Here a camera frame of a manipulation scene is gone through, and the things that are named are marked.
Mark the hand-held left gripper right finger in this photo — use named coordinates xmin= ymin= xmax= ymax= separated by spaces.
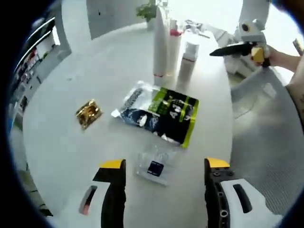
xmin=204 ymin=156 xmax=283 ymax=228

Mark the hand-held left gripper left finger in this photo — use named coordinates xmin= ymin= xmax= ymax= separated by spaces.
xmin=77 ymin=158 xmax=127 ymax=228

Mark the small skincare pump bottle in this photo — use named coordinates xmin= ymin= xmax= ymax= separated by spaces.
xmin=176 ymin=41 xmax=200 ymax=89

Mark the clear skincare sachet dark label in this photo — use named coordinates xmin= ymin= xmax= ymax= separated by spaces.
xmin=134 ymin=143 xmax=178 ymax=187

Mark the red-collared skincare pump bottle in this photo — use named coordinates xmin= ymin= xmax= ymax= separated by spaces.
xmin=167 ymin=19 xmax=184 ymax=78

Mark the white skincare tube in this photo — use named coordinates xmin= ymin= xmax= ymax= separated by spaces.
xmin=152 ymin=6 xmax=172 ymax=84

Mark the silver dark-blue skincare sachet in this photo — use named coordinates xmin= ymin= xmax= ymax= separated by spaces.
xmin=111 ymin=80 xmax=167 ymax=138

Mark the gold skincare sachet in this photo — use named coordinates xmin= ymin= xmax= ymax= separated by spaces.
xmin=75 ymin=98 xmax=105 ymax=131

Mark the green black skincare sachet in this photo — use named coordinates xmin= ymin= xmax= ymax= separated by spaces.
xmin=147 ymin=86 xmax=200 ymax=149

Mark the person's right hand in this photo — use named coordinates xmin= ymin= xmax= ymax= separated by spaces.
xmin=267 ymin=46 xmax=300 ymax=72

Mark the green potted plant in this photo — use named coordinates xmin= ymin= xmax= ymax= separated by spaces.
xmin=135 ymin=1 xmax=158 ymax=23

